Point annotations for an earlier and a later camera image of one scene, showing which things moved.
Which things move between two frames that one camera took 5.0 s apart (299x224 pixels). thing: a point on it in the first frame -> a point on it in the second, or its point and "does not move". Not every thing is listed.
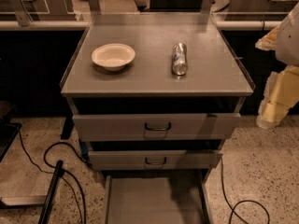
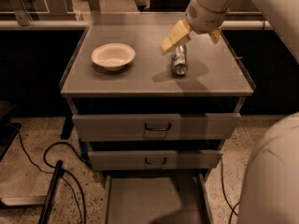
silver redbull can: [179, 58] does not move
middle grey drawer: [152, 160] does not move
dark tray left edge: [7, 133] does not move
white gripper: [289, 44] -> [203, 19]
